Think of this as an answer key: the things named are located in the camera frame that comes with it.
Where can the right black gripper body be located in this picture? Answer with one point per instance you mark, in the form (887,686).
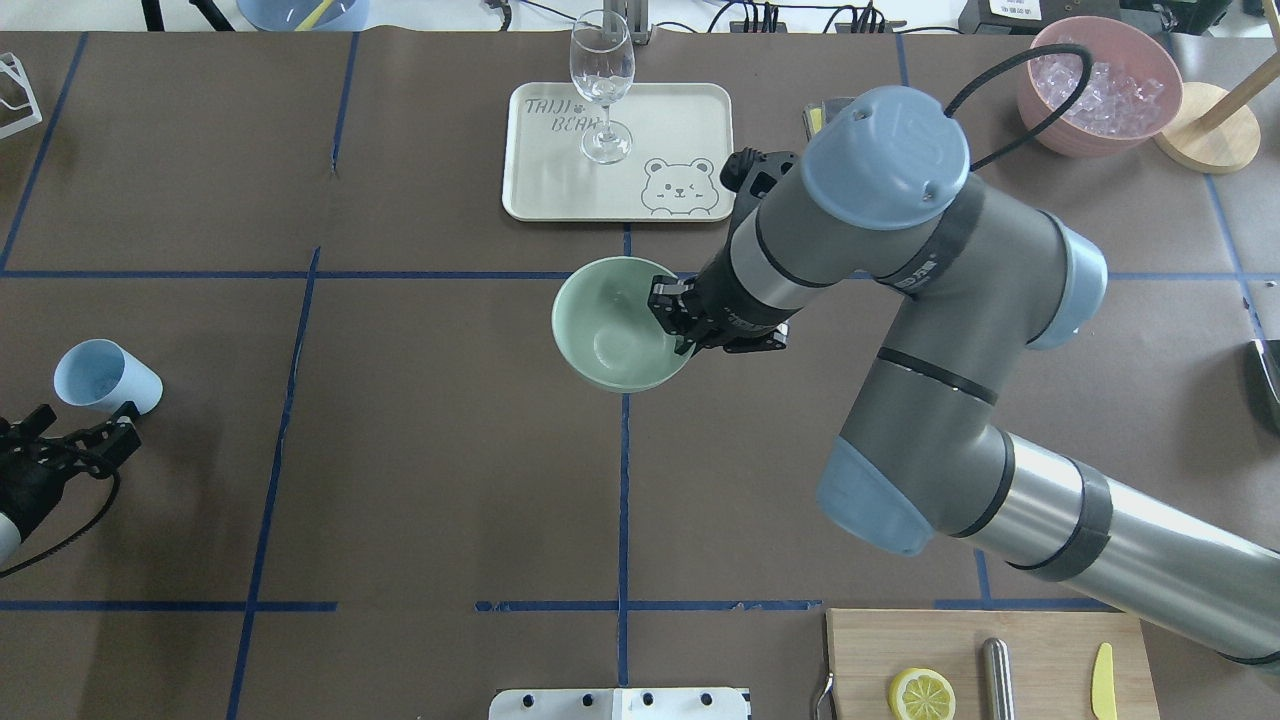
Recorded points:
(728,302)

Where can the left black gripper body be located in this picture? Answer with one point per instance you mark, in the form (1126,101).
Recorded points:
(26,489)

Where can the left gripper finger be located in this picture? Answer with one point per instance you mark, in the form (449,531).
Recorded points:
(31,428)
(104,448)

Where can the green ceramic bowl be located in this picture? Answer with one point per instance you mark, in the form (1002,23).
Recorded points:
(604,328)

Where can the light blue plastic cup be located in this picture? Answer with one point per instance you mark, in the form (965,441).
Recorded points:
(102,375)

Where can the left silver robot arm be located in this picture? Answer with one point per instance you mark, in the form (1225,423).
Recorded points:
(35,470)

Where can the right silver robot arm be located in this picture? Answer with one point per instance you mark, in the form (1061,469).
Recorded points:
(886,189)

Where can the pink bowl of ice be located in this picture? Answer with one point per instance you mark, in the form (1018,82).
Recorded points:
(1131,92)

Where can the cream bear tray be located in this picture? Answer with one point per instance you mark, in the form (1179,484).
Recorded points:
(659,162)

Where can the grey folded cloth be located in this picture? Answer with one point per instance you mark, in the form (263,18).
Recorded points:
(817,115)

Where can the clear wine glass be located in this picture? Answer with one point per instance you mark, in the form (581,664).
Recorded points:
(602,68)

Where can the lemon half slice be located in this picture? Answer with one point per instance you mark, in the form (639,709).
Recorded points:
(921,693)

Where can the steel muddler black tip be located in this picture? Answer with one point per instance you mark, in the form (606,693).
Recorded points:
(996,662)

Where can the blue plastic basin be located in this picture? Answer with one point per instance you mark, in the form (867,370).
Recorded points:
(287,16)

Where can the wooden cup stand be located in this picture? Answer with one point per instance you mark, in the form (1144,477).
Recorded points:
(1218,128)

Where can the yellow plastic knife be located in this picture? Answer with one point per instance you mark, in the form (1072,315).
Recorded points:
(1103,690)

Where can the white pedestal column base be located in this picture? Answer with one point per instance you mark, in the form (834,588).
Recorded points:
(696,702)

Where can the white wire rack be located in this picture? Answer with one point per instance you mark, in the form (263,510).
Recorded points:
(19,105)

